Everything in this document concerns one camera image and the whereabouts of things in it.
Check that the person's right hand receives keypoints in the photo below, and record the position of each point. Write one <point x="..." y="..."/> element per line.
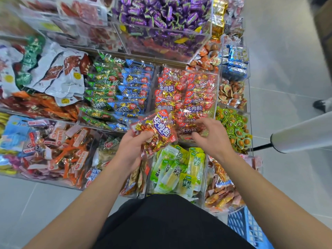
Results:
<point x="215" y="138"/>

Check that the person's left hand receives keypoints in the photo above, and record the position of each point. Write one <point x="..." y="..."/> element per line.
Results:
<point x="129" y="148"/>

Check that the handful of red snack packets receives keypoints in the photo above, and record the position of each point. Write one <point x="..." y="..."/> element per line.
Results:
<point x="158" y="127"/>

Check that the beef cube packets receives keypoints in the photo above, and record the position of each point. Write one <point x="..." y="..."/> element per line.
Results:
<point x="186" y="93"/>

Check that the row of blue beef packets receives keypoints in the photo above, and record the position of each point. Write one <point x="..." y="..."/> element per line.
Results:
<point x="135" y="83"/>

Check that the row of green beef packets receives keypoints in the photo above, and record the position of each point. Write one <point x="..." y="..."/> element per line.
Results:
<point x="101" y="83"/>

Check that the clear acrylic snack shelves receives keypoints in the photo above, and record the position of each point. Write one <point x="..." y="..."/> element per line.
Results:
<point x="155" y="54"/>

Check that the blue plastic shopping basket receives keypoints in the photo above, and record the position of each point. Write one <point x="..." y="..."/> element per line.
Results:
<point x="249" y="230"/>

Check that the person's left forearm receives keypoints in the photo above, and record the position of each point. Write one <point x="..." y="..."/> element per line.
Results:
<point x="78" y="212"/>

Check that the person's right forearm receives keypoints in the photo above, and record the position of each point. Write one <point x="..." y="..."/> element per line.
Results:
<point x="280" y="204"/>

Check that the person's black clothing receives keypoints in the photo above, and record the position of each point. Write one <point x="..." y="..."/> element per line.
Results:
<point x="171" y="223"/>

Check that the pile of green egg packets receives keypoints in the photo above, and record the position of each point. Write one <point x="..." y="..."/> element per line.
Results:
<point x="236" y="127"/>

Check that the pile of beige packets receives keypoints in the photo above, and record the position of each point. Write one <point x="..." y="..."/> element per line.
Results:
<point x="101" y="158"/>

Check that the black pole rod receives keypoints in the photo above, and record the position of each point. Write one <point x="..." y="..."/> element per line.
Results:
<point x="262" y="147"/>

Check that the pile of orange brown packets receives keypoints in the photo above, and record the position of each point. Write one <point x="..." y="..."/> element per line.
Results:
<point x="231" y="93"/>

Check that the pile of lime green packets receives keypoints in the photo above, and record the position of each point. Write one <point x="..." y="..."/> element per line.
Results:
<point x="176" y="171"/>

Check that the pile of pink-label meat packets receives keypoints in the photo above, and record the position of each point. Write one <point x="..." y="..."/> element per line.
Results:
<point x="223" y="192"/>

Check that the pile of red brown packets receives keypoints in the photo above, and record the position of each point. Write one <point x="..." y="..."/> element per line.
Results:
<point x="62" y="153"/>

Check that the pile of blue orange packets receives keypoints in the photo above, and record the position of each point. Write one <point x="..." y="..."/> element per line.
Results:
<point x="236" y="62"/>

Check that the pile of dark orange packets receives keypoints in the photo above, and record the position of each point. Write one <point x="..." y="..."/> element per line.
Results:
<point x="41" y="106"/>

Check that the pile of white meat packets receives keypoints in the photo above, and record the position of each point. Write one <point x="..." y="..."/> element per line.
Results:
<point x="62" y="70"/>

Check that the blue toy candy packet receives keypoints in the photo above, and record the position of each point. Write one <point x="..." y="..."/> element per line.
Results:
<point x="16" y="133"/>

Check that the pile of gold candy packets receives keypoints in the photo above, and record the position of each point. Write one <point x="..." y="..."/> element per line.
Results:
<point x="219" y="15"/>

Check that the pile of yellow candies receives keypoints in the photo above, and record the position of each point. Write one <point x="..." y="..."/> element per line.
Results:
<point x="4" y="142"/>

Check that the green vacuum packet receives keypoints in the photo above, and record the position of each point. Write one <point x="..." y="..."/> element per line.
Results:
<point x="31" y="57"/>

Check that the pile of purple candies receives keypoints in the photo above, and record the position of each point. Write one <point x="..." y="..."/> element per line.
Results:
<point x="161" y="13"/>

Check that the pile of red sausage packets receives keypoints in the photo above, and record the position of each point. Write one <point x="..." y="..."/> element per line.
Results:
<point x="78" y="15"/>

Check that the wooden cabinet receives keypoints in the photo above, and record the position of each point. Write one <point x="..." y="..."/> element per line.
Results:
<point x="322" y="33"/>

